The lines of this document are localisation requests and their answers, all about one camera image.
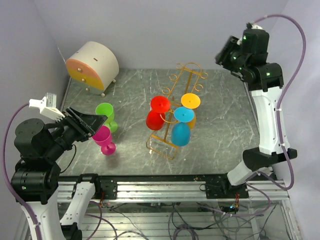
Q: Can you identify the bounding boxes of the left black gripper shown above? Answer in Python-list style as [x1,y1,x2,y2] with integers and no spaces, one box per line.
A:
[44,104,108,159]

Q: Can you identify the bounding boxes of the pink plastic wine glass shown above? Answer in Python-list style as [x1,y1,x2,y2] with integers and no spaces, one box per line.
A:
[92,125,116,156]

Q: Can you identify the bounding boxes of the green plastic wine glass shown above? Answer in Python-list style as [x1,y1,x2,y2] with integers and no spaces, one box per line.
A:
[95,102,118,133]

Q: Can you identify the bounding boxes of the orange plastic wine glass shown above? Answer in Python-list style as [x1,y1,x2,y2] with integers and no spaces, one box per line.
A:
[181,93,201,129]

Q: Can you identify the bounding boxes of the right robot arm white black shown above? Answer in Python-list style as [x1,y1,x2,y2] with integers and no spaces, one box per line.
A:
[215,28,298,198]

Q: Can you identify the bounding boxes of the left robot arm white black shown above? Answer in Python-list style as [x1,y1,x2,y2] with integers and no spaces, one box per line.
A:
[9,107,107,240]

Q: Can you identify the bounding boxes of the red plastic wine glass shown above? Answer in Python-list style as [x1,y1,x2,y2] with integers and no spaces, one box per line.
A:
[145,95,171,131]

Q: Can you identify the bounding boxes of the blue plastic wine glass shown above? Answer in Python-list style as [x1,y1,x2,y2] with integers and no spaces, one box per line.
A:
[171,106,195,147]

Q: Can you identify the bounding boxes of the round cream mini drawer cabinet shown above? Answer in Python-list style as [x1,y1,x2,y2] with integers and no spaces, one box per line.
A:
[65,41,119,97]

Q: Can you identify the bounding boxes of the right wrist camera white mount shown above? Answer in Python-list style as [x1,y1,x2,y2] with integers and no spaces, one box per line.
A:
[246,22,264,30]

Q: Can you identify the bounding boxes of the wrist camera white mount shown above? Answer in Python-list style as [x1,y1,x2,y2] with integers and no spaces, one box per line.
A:
[28,92,66,122]
[246,22,264,30]

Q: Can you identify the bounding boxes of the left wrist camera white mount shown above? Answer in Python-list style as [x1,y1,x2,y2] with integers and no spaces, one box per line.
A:
[28,92,66,122]

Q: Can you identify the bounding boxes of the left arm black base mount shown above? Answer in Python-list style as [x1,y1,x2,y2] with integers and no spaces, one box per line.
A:
[93,176,118,200]

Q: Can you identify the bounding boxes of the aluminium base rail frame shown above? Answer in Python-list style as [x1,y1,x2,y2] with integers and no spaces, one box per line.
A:
[14,172,301,240]

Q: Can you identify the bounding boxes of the gold wire wine glass rack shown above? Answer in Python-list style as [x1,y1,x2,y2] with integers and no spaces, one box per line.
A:
[145,62,209,160]

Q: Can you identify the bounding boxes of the loose cables under frame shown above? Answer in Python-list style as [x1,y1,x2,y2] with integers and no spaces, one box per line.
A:
[82,199,288,240]

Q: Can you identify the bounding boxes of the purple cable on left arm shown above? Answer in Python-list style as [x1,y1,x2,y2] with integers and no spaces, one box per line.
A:
[1,102,42,240]

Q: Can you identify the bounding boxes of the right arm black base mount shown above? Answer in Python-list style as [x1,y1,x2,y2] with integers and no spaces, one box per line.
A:
[204,173,249,199]

